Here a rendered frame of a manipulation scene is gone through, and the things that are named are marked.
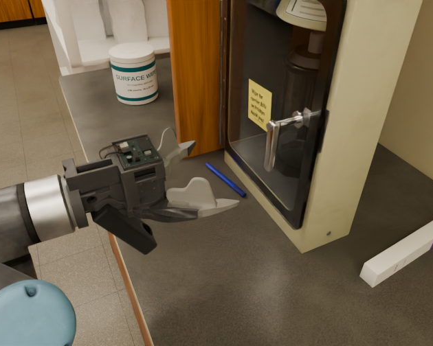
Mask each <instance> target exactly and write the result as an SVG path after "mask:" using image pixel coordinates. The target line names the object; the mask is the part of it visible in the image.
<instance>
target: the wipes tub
mask: <svg viewBox="0 0 433 346"><path fill-rule="evenodd" d="M109 57H110V61H111V68H112V72H113V79H114V83H115V90H116V94H117V97H118V100H119V101H120V102H122V103H124V104H129V105H141V104H147V103H149V102H152V101H153V100H155V99H156V98H157V96H158V85H157V72H156V64H155V52H154V47H153V46H152V45H149V44H147V43H139V42H132V43H122V44H119V45H116V46H114V47H112V48H111V49H110V50H109Z"/></svg>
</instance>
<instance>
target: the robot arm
mask: <svg viewBox="0 0 433 346"><path fill-rule="evenodd" d="M108 145H109V146H107V147H105V148H103V149H101V150H100V151H99V155H100V152H101V151H103V150H105V149H107V148H109V150H108V154H106V155H105V158H104V159H102V157H101V155H100V158H101V160H97V161H92V162H89V163H83V164H80V165H75V163H74V158H72V159H67V160H64V161H62V164H63V168H64V171H65V174H63V177H64V178H61V177H60V175H58V174H55V175H52V176H47V177H45V178H40V179H36V180H33V181H28V182H25V183H20V184H16V185H11V186H8V187H3V188H0V346H72V344H73V341H74V338H75V335H76V313H75V311H74V307H73V305H72V304H71V302H70V300H69V299H68V298H67V297H66V295H65V293H64V292H63V291H62V290H61V289H60V288H59V287H57V286H55V285H54V284H52V283H49V282H48V281H43V280H38V278H37V276H36V271H35V268H34V264H33V261H32V257H31V255H30V252H29V249H28V246H32V245H34V244H38V243H40V242H44V241H47V240H51V239H54V238H58V237H60V236H63V235H67V234H70V233H74V232H75V230H76V227H78V228H79V229H81V228H84V227H88V226H89V223H88V219H87V215H86V213H89V212H91V217H92V220H93V221H94V222H95V223H96V224H98V225H100V226H101V227H102V228H104V229H106V230H107V231H108V232H110V233H112V234H113V235H115V236H116V237H118V238H120V239H121V240H122V241H124V242H126V243H127V244H129V245H130V246H132V247H133V248H134V249H136V250H138V251H139V252H141V253H143V254H144V255H147V254H149V253H150V252H151V251H152V250H153V249H155V248H156V247H157V243H156V241H155V238H154V236H153V232H152V229H151V228H150V227H149V226H148V225H147V224H146V223H145V222H143V221H142V220H140V219H151V220H154V221H158V222H166V223H173V222H183V221H189V220H196V219H197V218H200V217H205V216H211V215H213V214H217V213H220V212H222V211H225V210H228V209H231V208H233V207H236V206H238V204H239V199H232V198H220V199H215V197H214V194H213V192H212V189H211V187H210V184H209V182H208V181H207V180H206V179H204V178H201V177H194V178H192V179H191V181H190V182H189V184H188V186H187V187H185V188H170V189H168V191H166V190H165V183H164V181H166V175H167V174H168V173H169V172H170V169H171V167H172V166H174V165H175V164H177V163H180V161H181V160H182V159H183V158H184V157H187V156H189V155H190V153H191V152H192V150H193V148H194V147H195V145H196V141H188V142H184V143H181V144H178V143H177V140H176V137H175V134H174V132H173V130H172V128H167V129H166V130H165V131H164V132H163V133H162V139H161V143H160V146H159V148H158V149H157V148H156V147H155V145H154V144H153V142H152V140H151V138H150V137H148V134H147V133H144V134H141V135H136V136H132V137H127V138H123V139H118V140H115V141H109V142H108ZM107 155H109V156H110V157H109V158H106V157H107Z"/></svg>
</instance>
